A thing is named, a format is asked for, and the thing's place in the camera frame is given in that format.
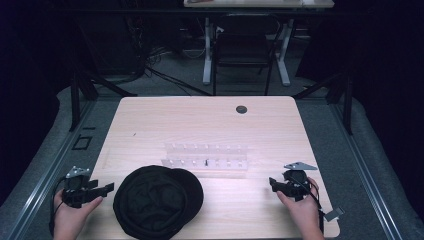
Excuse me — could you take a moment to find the black chair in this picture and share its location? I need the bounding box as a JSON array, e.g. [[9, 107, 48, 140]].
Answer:
[[212, 13, 280, 97]]

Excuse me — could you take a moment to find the clear acrylic rack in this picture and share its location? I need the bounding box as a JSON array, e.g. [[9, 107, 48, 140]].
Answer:
[[161, 142, 250, 172]]

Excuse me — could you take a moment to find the white-legged desk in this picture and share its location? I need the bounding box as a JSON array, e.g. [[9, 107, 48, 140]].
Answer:
[[183, 0, 336, 88]]

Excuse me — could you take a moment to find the aluminium floor rail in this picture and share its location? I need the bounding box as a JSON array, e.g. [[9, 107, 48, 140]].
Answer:
[[328, 99, 405, 240], [5, 99, 98, 240]]

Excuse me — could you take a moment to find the black metal stand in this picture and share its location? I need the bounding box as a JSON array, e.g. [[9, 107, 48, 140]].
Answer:
[[292, 71, 355, 136], [68, 63, 138, 133]]

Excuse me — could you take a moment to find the person's right hand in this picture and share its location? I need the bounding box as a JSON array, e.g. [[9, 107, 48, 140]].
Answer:
[[275, 176, 326, 240]]

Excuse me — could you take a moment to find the black cap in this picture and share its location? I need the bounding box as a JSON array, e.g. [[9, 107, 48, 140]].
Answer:
[[112, 164, 205, 240]]

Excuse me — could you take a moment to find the person's left hand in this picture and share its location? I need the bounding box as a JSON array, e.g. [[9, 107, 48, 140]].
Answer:
[[52, 189, 104, 240]]

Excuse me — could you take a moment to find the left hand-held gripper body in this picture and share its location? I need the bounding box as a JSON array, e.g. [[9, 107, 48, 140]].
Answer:
[[62, 165, 100, 209]]

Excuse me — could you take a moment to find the bundle of floor cables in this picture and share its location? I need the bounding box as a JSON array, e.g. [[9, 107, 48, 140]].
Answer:
[[126, 19, 214, 98]]

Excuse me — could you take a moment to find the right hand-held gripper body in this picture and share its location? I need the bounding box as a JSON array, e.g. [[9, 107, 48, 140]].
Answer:
[[280, 161, 319, 203]]

